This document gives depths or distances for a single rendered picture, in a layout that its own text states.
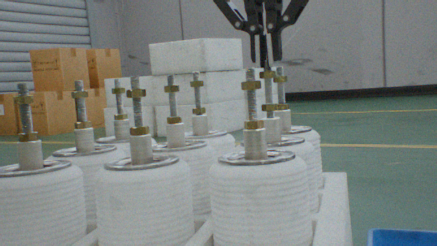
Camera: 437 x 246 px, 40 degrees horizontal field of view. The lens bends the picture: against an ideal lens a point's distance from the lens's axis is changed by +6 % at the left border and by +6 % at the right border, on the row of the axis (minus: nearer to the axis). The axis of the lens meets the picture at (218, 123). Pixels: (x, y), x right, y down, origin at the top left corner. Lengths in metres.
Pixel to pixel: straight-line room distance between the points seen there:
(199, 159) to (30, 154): 0.18
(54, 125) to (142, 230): 3.70
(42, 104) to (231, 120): 1.48
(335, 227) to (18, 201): 0.30
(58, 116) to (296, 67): 2.83
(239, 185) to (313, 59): 5.58
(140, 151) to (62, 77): 3.72
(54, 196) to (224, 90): 2.73
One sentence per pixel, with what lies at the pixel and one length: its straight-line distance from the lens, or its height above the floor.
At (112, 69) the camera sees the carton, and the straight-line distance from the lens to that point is 4.64.
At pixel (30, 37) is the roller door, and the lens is 6.69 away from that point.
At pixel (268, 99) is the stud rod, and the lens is 0.67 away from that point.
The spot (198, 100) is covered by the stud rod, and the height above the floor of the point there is 0.30.
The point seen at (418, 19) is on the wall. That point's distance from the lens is 5.73.
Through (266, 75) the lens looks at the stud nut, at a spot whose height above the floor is 0.33.
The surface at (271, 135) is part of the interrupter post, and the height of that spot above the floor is 0.26.
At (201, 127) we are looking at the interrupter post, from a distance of 0.80.
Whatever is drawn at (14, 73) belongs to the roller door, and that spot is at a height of 0.48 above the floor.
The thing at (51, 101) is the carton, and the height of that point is 0.23.
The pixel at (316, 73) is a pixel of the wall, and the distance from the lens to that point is 6.07.
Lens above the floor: 0.34
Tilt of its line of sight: 5 degrees down
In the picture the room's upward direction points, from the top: 4 degrees counter-clockwise
